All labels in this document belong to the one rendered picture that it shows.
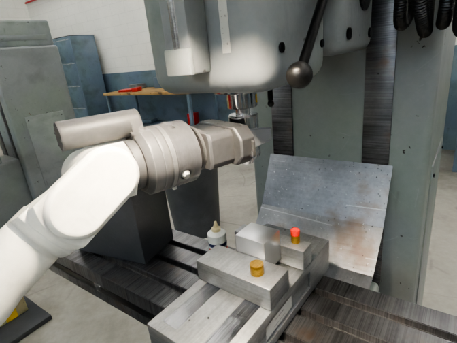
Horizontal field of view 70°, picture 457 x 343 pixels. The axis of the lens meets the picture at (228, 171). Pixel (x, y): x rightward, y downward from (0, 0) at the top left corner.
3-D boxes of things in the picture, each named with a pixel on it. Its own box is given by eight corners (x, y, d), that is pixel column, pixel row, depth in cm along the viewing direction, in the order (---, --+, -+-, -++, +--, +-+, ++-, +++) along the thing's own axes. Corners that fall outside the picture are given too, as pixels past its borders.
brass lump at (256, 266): (259, 279, 51) (258, 269, 50) (247, 274, 52) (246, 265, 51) (266, 271, 52) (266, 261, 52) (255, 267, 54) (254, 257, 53)
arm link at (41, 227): (152, 173, 38) (64, 273, 33) (128, 171, 45) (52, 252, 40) (111, 132, 35) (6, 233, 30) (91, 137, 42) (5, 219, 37)
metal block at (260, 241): (266, 273, 56) (264, 243, 54) (237, 263, 60) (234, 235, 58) (281, 258, 60) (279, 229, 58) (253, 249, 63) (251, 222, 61)
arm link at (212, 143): (254, 112, 44) (176, 130, 38) (258, 179, 47) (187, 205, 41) (203, 106, 54) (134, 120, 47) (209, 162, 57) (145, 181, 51)
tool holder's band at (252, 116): (261, 116, 53) (261, 110, 52) (253, 122, 49) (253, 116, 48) (234, 117, 54) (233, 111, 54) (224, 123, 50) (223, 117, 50)
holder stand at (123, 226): (145, 265, 76) (128, 186, 69) (77, 250, 85) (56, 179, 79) (174, 238, 86) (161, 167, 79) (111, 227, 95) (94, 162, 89)
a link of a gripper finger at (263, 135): (268, 142, 53) (239, 152, 49) (268, 122, 52) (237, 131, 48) (275, 144, 52) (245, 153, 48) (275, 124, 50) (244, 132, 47)
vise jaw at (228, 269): (271, 312, 49) (269, 290, 48) (198, 279, 58) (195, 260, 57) (290, 288, 54) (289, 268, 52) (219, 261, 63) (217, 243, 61)
